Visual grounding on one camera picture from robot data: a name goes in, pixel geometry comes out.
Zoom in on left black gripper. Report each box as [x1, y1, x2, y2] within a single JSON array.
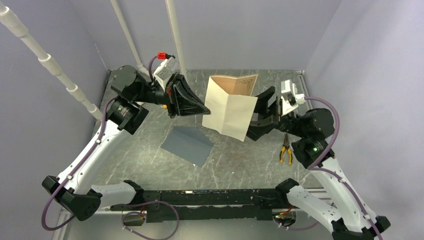
[[133, 71, 211, 119]]

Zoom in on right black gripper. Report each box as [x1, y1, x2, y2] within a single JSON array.
[[230, 86, 309, 141]]

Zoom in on cream letter paper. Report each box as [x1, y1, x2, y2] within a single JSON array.
[[202, 74, 259, 142]]

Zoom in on grey envelope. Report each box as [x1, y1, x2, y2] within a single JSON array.
[[161, 126, 214, 167]]

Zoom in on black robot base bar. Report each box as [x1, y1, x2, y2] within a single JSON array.
[[110, 186, 294, 223]]

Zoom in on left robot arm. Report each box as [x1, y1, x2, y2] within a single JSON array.
[[42, 65, 210, 221]]

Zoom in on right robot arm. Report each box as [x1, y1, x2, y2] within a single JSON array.
[[246, 87, 391, 240]]

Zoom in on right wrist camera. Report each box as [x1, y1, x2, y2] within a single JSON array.
[[280, 79, 306, 116]]

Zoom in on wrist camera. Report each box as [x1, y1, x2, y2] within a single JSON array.
[[153, 55, 177, 91], [280, 79, 306, 116]]

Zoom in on yellow handled pliers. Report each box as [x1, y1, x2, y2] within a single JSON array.
[[279, 133, 293, 166]]

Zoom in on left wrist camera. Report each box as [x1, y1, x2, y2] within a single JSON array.
[[153, 55, 177, 91]]

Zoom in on white pvc pipe frame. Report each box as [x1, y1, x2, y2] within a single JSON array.
[[0, 3, 186, 122]]

